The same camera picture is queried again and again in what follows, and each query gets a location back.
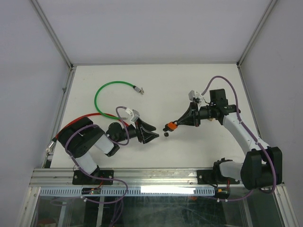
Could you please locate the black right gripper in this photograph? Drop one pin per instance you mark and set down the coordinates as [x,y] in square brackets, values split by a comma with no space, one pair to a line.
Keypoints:
[192,117]

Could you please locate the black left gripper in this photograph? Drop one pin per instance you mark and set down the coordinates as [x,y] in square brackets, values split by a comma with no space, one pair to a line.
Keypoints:
[146,136]

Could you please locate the orange black padlock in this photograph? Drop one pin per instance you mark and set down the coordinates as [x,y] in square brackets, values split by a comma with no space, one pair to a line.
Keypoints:
[171,126]

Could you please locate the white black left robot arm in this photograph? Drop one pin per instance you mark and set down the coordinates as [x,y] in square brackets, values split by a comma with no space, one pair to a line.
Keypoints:
[79,137]

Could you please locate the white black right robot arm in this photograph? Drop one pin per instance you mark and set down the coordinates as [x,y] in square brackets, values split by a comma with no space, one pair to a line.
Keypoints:
[262,165]

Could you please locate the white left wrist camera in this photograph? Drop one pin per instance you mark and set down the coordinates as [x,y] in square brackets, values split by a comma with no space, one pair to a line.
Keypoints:
[133,115]

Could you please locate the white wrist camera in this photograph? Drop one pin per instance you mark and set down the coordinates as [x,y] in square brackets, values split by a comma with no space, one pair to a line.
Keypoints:
[196,97]
[133,115]

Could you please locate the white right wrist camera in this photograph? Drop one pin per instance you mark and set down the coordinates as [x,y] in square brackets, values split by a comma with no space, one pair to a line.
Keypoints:
[196,97]

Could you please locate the green cable lock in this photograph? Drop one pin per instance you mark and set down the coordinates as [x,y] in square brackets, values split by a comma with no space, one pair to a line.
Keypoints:
[113,93]

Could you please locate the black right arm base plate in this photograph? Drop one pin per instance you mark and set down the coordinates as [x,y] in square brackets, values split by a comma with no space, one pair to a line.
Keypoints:
[206,177]

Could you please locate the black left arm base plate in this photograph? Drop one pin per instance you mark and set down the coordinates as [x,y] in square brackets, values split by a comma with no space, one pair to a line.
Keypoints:
[99,176]

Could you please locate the aluminium mounting rail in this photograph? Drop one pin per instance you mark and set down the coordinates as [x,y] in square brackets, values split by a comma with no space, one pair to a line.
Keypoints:
[52,177]

